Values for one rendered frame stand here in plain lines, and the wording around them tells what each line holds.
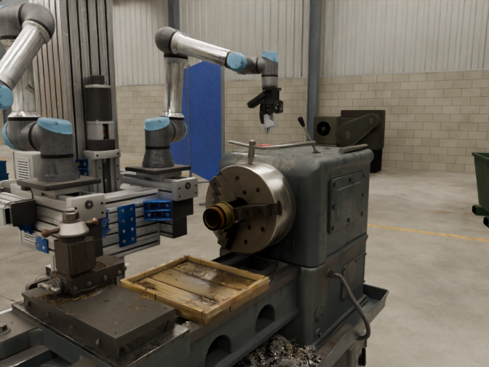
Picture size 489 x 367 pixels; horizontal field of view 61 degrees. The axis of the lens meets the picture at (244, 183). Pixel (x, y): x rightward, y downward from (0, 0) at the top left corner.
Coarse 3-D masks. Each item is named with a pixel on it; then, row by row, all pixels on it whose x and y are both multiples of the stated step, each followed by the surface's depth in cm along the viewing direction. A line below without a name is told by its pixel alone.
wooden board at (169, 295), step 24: (168, 264) 142; (192, 264) 146; (216, 264) 141; (144, 288) 121; (168, 288) 126; (192, 288) 126; (216, 288) 126; (264, 288) 129; (192, 312) 109; (216, 312) 110
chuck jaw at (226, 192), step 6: (222, 174) 146; (216, 180) 142; (222, 180) 144; (216, 186) 143; (222, 186) 142; (228, 186) 144; (216, 192) 141; (222, 192) 140; (228, 192) 142; (216, 198) 138; (222, 198) 138; (228, 198) 141; (234, 198) 143; (240, 198) 145; (228, 204) 142
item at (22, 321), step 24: (24, 312) 103; (0, 336) 95; (24, 336) 97; (48, 336) 97; (72, 336) 91; (168, 336) 91; (72, 360) 91; (96, 360) 85; (120, 360) 82; (144, 360) 84; (168, 360) 90
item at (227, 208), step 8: (208, 208) 132; (216, 208) 132; (224, 208) 133; (208, 216) 135; (216, 216) 130; (224, 216) 132; (232, 216) 134; (208, 224) 134; (216, 224) 136; (224, 224) 133; (232, 224) 135
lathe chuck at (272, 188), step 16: (224, 176) 145; (240, 176) 141; (256, 176) 137; (272, 176) 140; (208, 192) 151; (240, 192) 142; (256, 192) 138; (272, 192) 134; (288, 208) 140; (240, 224) 144; (256, 224) 140; (272, 224) 136; (288, 224) 142; (240, 240) 145; (256, 240) 141; (272, 240) 139
